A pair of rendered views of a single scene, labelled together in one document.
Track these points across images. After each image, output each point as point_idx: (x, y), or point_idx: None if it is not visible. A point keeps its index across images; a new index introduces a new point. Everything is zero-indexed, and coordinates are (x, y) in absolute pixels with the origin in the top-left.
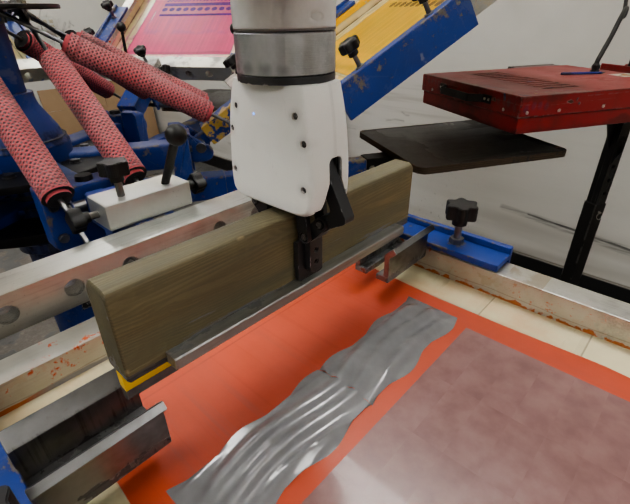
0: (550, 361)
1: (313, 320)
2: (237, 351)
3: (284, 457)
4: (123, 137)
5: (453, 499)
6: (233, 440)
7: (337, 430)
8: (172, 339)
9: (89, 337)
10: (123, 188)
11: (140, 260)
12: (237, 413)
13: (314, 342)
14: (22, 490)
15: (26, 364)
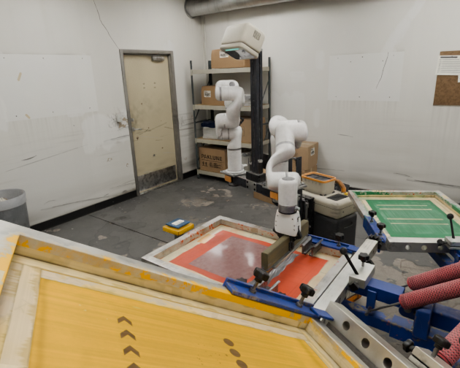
0: (223, 278)
1: (287, 282)
2: (303, 274)
3: None
4: (420, 294)
5: (251, 258)
6: (292, 260)
7: None
8: None
9: (336, 261)
10: (361, 263)
11: (304, 223)
12: (294, 263)
13: (284, 277)
14: (315, 242)
15: (343, 256)
